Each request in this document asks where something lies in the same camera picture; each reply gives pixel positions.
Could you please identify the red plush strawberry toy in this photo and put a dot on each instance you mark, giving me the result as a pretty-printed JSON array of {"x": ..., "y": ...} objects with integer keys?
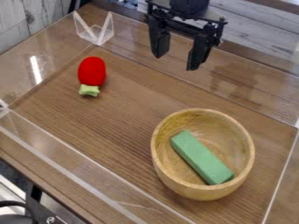
[{"x": 92, "y": 75}]

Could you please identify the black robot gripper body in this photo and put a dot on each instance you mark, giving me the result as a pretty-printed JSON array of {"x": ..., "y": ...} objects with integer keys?
[{"x": 187, "y": 16}]

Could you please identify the black table leg bracket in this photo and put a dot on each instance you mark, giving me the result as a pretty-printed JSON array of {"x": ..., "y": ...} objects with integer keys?
[{"x": 48, "y": 210}]

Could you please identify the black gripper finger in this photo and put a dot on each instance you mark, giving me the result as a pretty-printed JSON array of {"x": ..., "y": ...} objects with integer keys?
[
  {"x": 199, "y": 52},
  {"x": 159, "y": 36}
]

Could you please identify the green rectangular block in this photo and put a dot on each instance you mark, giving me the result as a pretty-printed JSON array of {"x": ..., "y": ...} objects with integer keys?
[{"x": 200, "y": 159}]

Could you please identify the wooden bowl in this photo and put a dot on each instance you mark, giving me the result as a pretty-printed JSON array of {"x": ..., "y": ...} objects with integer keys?
[{"x": 227, "y": 139}]

